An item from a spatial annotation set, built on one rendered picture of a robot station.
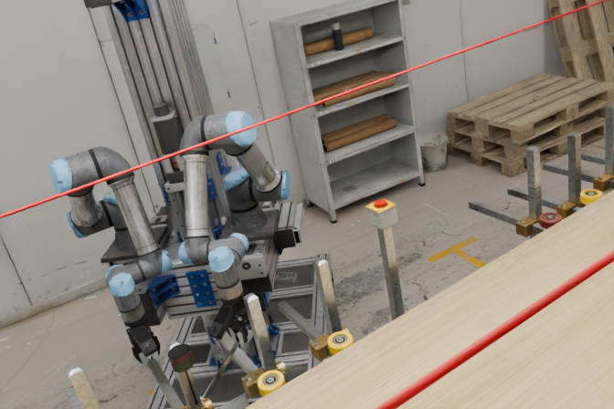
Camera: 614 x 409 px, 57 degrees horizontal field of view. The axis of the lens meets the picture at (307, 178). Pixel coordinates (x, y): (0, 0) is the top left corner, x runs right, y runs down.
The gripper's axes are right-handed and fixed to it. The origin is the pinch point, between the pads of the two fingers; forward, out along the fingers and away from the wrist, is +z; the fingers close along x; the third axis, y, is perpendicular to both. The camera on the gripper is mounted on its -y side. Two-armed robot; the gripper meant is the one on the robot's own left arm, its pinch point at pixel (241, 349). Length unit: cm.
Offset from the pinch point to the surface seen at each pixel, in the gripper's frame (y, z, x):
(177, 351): -25.1, -21.2, -6.9
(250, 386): -8.3, 4.2, -10.7
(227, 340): 4.3, 4.7, 13.0
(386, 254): 46, -15, -29
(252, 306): -0.9, -21.1, -12.6
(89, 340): 29, 90, 197
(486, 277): 65, -1, -55
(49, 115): 79, -43, 243
